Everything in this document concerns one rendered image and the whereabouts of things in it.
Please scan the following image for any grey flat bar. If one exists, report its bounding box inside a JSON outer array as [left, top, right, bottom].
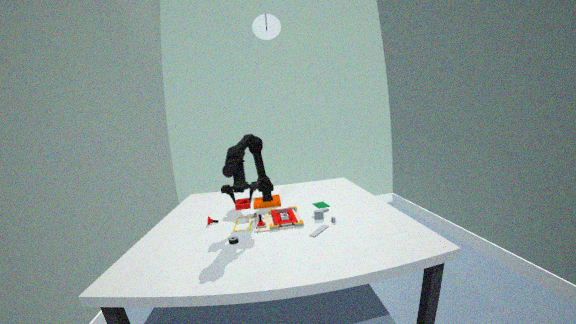
[[309, 224, 329, 237]]

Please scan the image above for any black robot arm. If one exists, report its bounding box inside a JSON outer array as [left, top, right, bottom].
[[223, 134, 274, 202]]

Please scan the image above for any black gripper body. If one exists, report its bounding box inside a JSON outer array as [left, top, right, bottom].
[[221, 173, 260, 193]]

